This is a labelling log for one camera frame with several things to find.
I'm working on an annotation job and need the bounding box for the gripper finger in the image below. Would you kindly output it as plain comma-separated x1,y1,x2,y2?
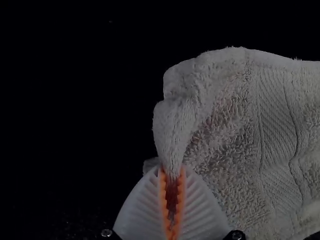
172,165,244,240
100,164,174,240

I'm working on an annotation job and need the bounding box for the pale towel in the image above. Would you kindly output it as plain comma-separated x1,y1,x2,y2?
142,45,320,240

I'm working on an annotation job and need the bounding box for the black mat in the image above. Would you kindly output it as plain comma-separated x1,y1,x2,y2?
0,0,320,240

